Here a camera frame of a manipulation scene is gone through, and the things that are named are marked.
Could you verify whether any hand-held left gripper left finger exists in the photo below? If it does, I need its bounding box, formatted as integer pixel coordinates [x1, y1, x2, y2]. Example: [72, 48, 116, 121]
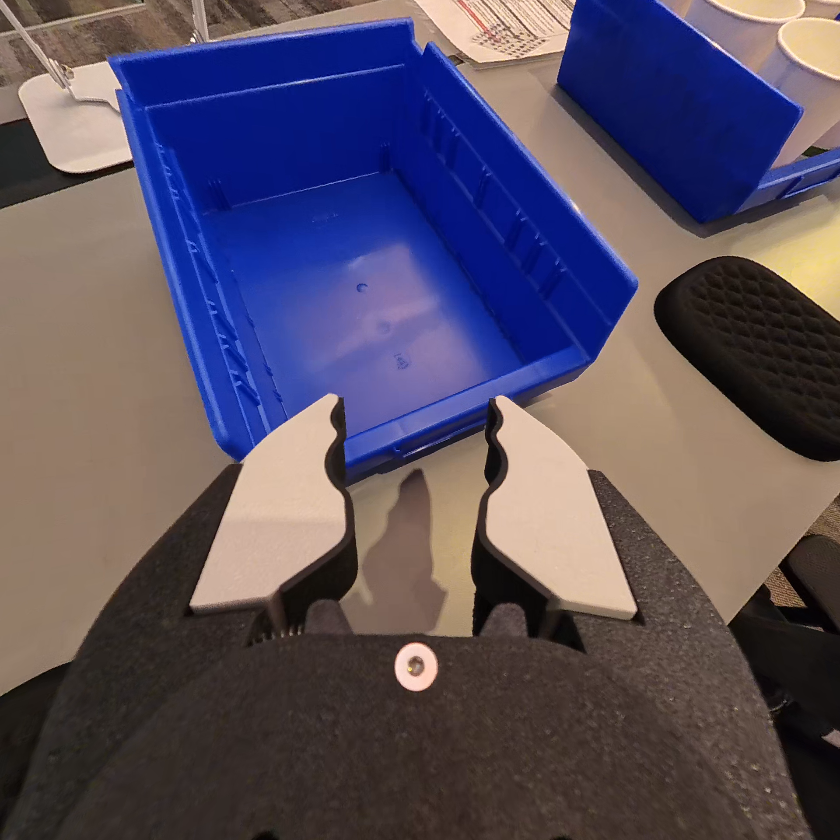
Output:
[189, 394, 359, 634]

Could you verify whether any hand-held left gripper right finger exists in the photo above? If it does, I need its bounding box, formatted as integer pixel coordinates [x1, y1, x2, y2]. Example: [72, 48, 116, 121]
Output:
[477, 395, 638, 639]

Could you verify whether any blue plastic bin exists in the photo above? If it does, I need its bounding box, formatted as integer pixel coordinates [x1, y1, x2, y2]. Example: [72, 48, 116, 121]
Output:
[107, 18, 639, 485]
[556, 0, 840, 224]

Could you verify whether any black wrist rest pad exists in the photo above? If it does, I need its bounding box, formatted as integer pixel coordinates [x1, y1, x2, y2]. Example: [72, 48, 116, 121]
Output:
[654, 256, 840, 463]

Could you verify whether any white stand base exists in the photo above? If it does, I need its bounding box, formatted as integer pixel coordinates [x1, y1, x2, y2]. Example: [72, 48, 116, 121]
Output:
[17, 61, 137, 175]

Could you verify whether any laminated paper sheet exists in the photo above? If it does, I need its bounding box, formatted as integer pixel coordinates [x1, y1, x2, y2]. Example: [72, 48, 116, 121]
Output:
[412, 0, 580, 70]

